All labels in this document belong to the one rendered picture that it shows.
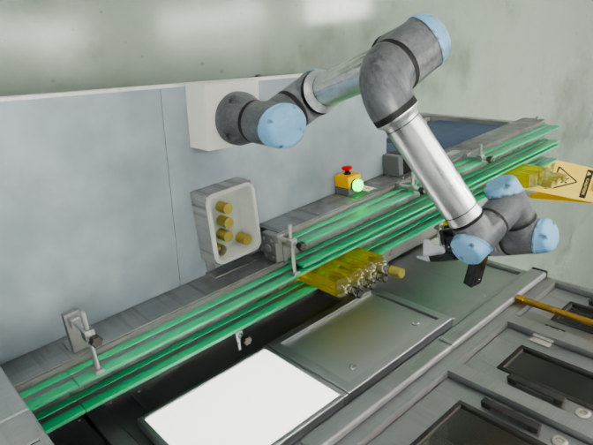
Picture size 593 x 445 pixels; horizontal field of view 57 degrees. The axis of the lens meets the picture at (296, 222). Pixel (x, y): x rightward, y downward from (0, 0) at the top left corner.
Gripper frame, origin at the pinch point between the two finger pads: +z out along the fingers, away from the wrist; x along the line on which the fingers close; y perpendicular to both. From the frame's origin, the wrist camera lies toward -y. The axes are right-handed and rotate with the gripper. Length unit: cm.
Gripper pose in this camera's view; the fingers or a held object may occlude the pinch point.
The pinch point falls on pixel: (428, 255)
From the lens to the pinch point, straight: 152.1
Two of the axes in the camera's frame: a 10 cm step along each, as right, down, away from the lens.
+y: -3.1, -9.5, -0.9
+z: -5.9, 1.2, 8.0
